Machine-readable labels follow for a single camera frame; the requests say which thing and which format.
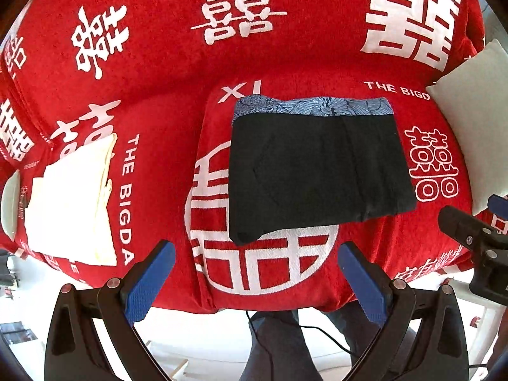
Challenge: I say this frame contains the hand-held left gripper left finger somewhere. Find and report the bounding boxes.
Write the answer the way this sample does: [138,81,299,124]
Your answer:
[43,240,177,381]

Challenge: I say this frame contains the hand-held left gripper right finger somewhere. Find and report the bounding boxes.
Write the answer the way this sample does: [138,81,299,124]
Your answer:
[337,241,471,381]

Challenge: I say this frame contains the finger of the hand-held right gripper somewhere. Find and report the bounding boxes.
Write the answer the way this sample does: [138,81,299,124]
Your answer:
[488,194,508,233]
[438,205,505,262]

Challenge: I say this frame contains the black pants with blue waistband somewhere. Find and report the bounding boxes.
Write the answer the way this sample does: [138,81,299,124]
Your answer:
[229,94,417,246]

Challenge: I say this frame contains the person's right forearm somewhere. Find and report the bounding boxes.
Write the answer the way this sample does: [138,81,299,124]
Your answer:
[487,310,508,370]

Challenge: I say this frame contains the person's right leg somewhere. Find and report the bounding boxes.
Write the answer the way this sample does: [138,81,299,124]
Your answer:
[325,302,371,360]

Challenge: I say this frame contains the person's leg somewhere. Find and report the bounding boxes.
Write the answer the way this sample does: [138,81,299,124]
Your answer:
[242,310,308,381]
[325,302,371,360]

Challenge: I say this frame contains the white pillow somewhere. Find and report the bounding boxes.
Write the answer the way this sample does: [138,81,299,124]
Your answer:
[425,40,508,214]

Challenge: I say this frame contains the person's left leg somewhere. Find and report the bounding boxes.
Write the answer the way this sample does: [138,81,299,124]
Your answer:
[242,310,308,381]

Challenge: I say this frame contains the cream folded cloth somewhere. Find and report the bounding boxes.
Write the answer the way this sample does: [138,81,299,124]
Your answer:
[24,133,118,266]

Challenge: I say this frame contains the white plate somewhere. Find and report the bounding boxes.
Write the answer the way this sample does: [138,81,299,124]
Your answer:
[0,169,30,241]

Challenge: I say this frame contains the red printed blanket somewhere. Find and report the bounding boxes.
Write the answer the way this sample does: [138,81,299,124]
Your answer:
[0,0,487,313]

